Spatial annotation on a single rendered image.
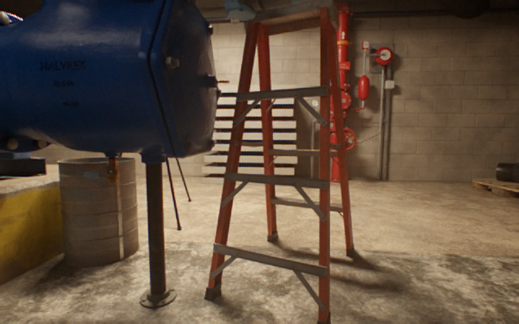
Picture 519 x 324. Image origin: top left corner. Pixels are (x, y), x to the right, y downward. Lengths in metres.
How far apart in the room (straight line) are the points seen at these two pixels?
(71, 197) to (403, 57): 4.33
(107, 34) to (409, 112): 4.16
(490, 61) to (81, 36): 4.99
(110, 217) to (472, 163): 4.70
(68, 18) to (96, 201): 0.84
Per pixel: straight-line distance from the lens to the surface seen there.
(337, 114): 1.24
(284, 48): 4.37
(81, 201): 1.53
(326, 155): 0.94
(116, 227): 1.56
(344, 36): 4.21
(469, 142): 4.97
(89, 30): 0.95
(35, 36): 1.05
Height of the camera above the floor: 0.65
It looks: 5 degrees down
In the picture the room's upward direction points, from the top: straight up
